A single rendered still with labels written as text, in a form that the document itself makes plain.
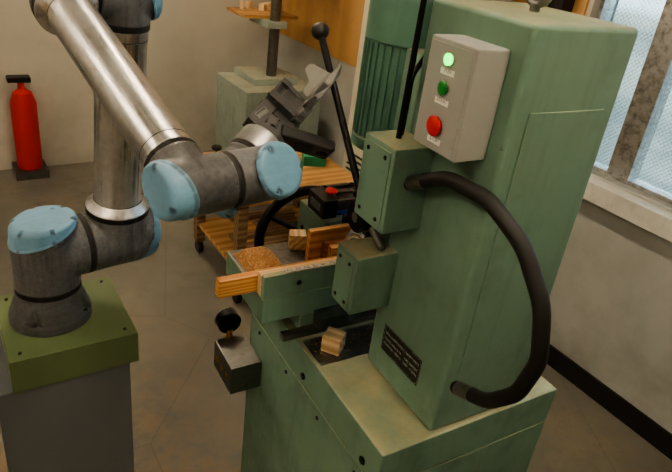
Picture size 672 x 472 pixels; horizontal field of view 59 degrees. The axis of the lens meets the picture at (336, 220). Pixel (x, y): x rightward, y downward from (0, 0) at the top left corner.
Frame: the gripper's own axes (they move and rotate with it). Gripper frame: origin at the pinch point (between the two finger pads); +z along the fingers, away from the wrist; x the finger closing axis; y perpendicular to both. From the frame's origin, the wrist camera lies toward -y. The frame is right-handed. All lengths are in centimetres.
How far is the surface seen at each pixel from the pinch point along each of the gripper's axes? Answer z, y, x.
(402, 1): 6.6, 0.1, -22.9
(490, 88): -15.1, -15.9, -42.1
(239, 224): 22, -14, 137
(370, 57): 2.2, -2.5, -11.8
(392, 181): -23.0, -17.1, -21.8
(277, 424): -51, -45, 44
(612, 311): 63, -141, 62
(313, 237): -18.0, -20.4, 21.2
